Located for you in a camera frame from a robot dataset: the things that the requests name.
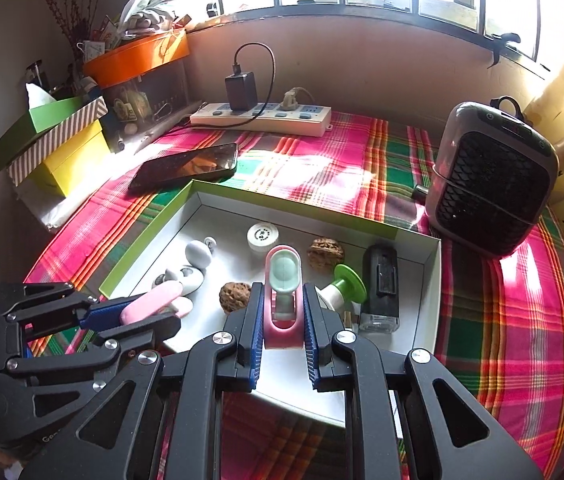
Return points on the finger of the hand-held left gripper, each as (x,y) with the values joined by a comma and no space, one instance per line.
(107,311)
(137,334)

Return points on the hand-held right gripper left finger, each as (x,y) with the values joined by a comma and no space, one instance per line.
(257,340)

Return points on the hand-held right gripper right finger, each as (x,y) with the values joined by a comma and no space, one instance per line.
(312,340)

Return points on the pink clip with green pad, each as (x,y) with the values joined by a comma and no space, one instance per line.
(282,330)

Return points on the pink case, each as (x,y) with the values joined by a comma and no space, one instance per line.
(152,302)

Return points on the brown walnut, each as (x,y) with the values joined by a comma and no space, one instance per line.
(325,254)
(235,297)

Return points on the green and white spool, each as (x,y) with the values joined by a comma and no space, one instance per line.
(349,282)

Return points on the white panda-face dome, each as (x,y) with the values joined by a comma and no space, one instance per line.
(189,282)

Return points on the green and white cardboard box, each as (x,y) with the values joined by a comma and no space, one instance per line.
(227,260)

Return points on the black handheld microscope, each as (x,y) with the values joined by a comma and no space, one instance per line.
(381,285)

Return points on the white egg-shaped ball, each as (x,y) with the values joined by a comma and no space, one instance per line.
(197,255)

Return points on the white round disc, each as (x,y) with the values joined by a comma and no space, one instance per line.
(263,236)

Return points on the black smartphone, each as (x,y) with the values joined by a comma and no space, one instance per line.
(187,165)

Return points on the plaid cloth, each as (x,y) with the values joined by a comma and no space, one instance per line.
(487,335)

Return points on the striped box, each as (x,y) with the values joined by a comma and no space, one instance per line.
(57,140)

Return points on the clear storage container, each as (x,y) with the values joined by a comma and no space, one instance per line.
(147,95)

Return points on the white power strip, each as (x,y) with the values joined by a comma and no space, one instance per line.
(282,117)

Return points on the white tissue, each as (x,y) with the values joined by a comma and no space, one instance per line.
(39,96)

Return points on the small grey desk heater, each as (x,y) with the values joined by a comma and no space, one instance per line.
(492,185)

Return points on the white plug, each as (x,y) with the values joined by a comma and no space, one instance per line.
(289,99)

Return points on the black charger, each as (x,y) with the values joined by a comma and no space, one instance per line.
(241,90)

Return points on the orange tray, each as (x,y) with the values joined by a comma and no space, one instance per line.
(137,57)

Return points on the printed paper cards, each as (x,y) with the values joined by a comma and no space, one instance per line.
(93,49)

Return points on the dried branches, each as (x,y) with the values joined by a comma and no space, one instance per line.
(69,15)

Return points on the white crumpled bags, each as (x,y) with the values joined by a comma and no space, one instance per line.
(149,7)

